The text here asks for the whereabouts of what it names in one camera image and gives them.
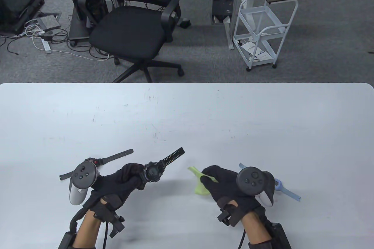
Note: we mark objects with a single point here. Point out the green cleaning cloth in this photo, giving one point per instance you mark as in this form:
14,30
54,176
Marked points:
201,189

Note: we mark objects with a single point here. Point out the small black floor device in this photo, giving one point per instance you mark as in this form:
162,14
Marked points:
184,23

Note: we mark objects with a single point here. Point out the black watch with red face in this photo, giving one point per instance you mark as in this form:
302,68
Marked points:
117,155

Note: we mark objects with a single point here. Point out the black computer cart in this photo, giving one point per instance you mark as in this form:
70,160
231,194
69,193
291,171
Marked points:
79,28

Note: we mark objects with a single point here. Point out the grey floor plate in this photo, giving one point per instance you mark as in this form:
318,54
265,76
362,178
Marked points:
48,21

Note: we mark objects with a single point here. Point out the black power adapter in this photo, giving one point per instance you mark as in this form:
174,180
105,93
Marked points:
48,38

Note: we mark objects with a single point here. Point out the light blue watch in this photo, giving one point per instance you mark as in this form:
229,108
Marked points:
289,192

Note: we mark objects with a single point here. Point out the black forearm band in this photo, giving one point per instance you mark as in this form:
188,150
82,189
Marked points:
261,245

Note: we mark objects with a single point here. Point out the white paper booklet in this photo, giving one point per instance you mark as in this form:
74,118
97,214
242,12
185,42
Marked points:
254,52

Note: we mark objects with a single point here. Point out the person's left hand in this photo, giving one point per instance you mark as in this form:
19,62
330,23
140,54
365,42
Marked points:
119,180

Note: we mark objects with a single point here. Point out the black watch with grey face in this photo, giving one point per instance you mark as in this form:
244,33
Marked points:
152,172

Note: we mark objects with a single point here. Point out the black glove sensor box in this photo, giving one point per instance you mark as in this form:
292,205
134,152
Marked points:
112,219
229,215

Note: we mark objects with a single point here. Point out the black wrist camera unit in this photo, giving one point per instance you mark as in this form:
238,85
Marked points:
280,236
66,240

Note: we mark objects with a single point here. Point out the black open floor hatch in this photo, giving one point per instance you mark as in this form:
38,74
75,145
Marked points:
222,6

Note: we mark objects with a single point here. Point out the black mesh office chair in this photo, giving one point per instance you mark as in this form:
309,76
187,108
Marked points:
128,33

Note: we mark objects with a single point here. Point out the person's left forearm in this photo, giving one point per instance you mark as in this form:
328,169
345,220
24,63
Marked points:
86,228

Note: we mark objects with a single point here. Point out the white power strip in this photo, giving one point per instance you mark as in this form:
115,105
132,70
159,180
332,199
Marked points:
46,47

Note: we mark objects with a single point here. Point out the person's right forearm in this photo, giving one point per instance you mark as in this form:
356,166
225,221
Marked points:
257,225

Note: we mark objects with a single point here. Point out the person's right hand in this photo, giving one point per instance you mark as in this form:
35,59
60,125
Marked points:
225,184

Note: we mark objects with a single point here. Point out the white metal stand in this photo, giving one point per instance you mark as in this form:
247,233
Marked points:
228,33

